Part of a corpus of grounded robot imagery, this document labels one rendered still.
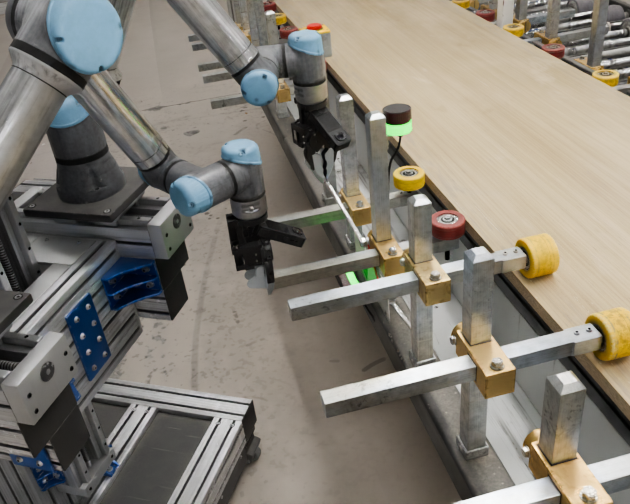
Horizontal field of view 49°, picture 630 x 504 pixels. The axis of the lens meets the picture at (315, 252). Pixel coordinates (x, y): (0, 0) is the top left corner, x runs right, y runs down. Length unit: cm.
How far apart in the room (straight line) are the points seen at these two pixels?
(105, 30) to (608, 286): 99
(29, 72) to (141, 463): 129
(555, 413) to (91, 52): 80
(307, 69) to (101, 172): 50
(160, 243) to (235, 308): 137
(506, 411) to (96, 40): 106
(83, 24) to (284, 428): 161
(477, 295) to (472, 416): 26
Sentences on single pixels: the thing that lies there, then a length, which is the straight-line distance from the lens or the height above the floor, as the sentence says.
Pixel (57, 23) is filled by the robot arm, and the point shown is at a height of 150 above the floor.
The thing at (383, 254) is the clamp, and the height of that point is 87.
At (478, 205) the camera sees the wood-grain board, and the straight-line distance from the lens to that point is 166.
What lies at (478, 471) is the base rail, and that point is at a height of 70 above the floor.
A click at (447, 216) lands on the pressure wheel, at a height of 91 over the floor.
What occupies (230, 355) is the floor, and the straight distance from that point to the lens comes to 267.
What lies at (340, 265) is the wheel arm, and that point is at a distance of 154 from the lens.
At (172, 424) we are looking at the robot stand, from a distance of 218.
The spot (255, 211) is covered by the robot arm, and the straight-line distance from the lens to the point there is 140.
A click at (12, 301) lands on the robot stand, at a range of 134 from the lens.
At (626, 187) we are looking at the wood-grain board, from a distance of 177.
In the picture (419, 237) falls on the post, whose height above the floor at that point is 103.
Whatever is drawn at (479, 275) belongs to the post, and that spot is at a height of 111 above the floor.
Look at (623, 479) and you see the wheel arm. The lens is 102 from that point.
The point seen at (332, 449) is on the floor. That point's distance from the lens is 229.
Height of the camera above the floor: 173
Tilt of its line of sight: 33 degrees down
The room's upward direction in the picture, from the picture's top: 7 degrees counter-clockwise
